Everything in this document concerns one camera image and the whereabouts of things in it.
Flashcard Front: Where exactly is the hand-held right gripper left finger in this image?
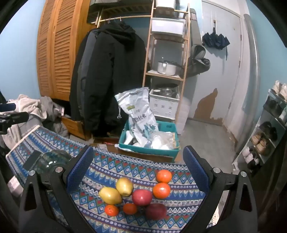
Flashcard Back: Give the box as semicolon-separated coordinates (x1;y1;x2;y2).
18;145;95;233

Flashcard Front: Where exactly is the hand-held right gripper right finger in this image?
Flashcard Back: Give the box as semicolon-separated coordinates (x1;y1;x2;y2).
183;145;259;233

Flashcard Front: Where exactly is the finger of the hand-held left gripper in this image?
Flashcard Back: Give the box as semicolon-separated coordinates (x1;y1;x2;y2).
0;112;29;134
0;103;17;112

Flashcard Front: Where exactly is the clear glass bowl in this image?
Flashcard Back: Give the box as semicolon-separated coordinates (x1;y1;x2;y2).
34;150;72;175

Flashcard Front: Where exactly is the yellow pear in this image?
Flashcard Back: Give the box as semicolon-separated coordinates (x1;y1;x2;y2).
99;187;123;205

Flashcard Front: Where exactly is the green mango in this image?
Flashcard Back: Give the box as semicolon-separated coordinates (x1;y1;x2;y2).
116;177;134;197

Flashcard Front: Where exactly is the dark red apple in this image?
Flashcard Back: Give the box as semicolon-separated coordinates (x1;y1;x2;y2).
145;203;167;221

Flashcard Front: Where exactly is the small orange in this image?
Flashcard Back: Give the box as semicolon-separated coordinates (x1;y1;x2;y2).
123;203;138;215
104;204;119;217

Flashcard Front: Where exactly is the large orange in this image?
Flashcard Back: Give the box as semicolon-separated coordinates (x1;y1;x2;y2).
156;170;173;183
152;182;171;199

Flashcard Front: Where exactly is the grey cloth pile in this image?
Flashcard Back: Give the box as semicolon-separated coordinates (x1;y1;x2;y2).
38;96;70;137

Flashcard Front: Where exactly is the wooden drawer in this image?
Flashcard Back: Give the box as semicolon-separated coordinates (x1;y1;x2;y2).
62;116;92;140

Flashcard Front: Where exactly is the clear plastic bag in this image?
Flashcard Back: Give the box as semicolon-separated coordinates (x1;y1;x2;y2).
148;131;180;150

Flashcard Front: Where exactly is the teal cardboard box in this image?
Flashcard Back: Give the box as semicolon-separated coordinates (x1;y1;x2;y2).
118;120;181;157

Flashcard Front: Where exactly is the brown cardboard box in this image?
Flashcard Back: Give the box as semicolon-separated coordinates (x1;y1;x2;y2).
105;144;175;163

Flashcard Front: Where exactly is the patterned blue tablecloth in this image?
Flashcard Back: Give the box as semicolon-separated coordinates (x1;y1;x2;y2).
6;125;216;233

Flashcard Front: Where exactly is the shoe rack with shoes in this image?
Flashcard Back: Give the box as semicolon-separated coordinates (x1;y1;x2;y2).
243;80;287;168

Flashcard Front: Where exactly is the wooden louvered wardrobe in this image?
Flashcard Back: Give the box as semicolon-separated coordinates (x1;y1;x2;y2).
36;0;99;101

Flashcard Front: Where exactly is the white rice bag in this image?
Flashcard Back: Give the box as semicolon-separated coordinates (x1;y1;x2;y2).
115;87;159;146

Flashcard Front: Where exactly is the steel steamer pot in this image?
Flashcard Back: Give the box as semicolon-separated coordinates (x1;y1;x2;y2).
155;83;178;97

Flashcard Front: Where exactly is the black jacket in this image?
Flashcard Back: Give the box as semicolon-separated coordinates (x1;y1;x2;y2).
69;22;147;137

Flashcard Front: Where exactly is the grey jacket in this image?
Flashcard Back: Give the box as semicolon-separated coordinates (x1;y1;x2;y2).
76;30;100;112

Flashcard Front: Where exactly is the pale door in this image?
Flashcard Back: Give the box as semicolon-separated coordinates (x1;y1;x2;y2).
188;0;244;135

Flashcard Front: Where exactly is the steel pot on shelf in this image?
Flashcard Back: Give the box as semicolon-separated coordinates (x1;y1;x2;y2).
157;60;177;75

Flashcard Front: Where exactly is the grey backpack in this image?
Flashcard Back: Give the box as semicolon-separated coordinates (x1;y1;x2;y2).
190;45;211;77

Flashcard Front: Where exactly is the grey metal pipe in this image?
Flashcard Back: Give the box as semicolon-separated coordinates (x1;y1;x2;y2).
233;13;262;155

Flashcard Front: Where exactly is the wooden shelf rack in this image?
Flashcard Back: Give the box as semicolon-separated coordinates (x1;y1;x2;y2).
142;0;191;135

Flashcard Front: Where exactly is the dark blue umbrella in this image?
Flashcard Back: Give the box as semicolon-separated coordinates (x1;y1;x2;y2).
202;32;231;51

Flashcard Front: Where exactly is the white storage box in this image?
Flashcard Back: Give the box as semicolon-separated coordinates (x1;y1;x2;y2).
151;18;187;37

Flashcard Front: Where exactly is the white container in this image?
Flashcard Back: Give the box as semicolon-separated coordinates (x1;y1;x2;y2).
155;0;177;14

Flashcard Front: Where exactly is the wooden clothes rail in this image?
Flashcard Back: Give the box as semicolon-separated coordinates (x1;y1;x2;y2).
99;15;153;23

